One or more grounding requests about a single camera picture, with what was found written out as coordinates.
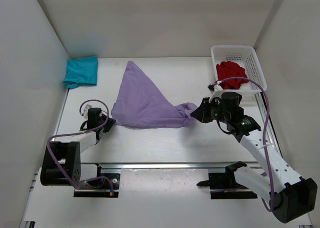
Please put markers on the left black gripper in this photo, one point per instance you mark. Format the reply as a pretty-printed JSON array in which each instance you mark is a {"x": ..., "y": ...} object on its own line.
[{"x": 110, "y": 123}]

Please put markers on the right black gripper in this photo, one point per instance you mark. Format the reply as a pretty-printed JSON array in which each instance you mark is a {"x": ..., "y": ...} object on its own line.
[{"x": 202, "y": 113}]

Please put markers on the lavender t shirt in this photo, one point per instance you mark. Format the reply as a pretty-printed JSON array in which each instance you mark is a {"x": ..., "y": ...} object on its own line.
[{"x": 140, "y": 104}]

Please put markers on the teal t shirt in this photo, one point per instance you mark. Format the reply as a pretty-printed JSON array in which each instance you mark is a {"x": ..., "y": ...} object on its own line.
[{"x": 81, "y": 72}]

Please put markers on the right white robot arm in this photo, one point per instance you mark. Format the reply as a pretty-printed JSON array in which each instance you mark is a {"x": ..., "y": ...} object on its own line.
[{"x": 286, "y": 192}]

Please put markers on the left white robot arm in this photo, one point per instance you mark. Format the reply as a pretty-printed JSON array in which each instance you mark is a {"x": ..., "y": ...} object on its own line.
[{"x": 62, "y": 159}]

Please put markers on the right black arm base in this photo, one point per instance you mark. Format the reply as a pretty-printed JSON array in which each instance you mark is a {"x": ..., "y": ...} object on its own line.
[{"x": 224, "y": 186}]

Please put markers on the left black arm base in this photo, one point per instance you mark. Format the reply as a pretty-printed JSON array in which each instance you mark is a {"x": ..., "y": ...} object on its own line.
[{"x": 98, "y": 181}]

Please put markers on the red t shirt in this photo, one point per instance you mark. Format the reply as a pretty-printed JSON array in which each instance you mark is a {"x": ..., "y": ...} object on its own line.
[{"x": 228, "y": 69}]

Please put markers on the white plastic laundry basket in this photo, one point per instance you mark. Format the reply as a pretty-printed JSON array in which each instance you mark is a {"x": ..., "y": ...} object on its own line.
[{"x": 245, "y": 57}]

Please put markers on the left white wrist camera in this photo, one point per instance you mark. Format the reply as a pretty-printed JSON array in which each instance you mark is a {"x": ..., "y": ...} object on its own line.
[{"x": 85, "y": 111}]

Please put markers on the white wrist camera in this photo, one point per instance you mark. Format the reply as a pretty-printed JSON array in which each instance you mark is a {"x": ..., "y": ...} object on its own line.
[
  {"x": 85, "y": 111},
  {"x": 216, "y": 90}
]

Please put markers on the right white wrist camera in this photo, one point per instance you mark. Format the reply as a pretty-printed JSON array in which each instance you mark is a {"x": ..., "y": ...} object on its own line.
[{"x": 216, "y": 90}]

